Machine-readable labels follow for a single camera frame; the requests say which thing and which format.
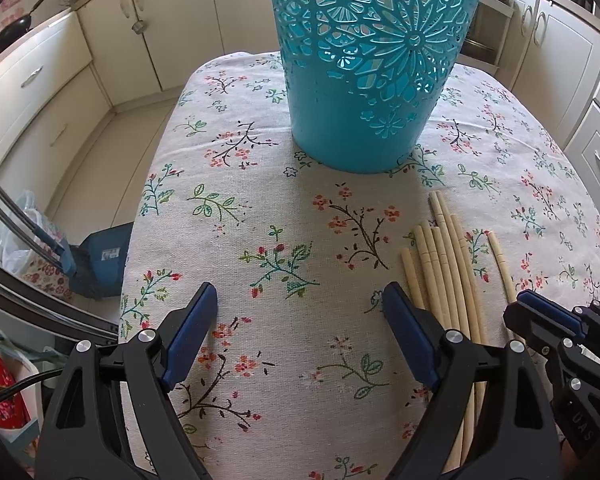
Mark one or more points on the bundle of bamboo chopsticks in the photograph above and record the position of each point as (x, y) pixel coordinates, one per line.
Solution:
(450, 280)

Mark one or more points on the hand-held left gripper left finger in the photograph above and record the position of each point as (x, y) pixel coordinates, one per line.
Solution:
(195, 325)

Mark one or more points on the teal perforated plastic basket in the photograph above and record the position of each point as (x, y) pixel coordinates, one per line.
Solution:
(360, 110)

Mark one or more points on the dark kitchen appliance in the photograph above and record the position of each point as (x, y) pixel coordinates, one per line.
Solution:
(490, 30)

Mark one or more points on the cream panelled cabinet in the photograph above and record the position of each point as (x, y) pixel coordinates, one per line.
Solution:
(560, 45)

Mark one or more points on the black frying pan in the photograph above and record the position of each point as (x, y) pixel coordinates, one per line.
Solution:
(12, 30)

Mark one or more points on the floral fabric bag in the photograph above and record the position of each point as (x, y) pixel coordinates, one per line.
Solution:
(45, 275)

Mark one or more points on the cream drawer cabinet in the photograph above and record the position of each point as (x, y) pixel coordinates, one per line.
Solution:
(35, 90)

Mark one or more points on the white plastic bag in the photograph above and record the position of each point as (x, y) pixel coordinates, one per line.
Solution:
(20, 250)

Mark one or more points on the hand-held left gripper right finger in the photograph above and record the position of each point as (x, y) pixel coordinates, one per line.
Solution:
(405, 325)

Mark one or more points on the cream double-door cabinet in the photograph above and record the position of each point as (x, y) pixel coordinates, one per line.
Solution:
(190, 25)

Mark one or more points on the blue dustpan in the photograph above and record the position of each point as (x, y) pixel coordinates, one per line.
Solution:
(105, 260)

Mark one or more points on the blue hand broom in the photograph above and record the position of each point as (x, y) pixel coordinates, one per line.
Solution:
(66, 262)

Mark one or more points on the floral tablecloth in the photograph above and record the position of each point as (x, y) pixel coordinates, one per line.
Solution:
(280, 210)

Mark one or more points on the dark metal frame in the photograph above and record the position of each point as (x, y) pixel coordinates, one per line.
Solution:
(30, 305)

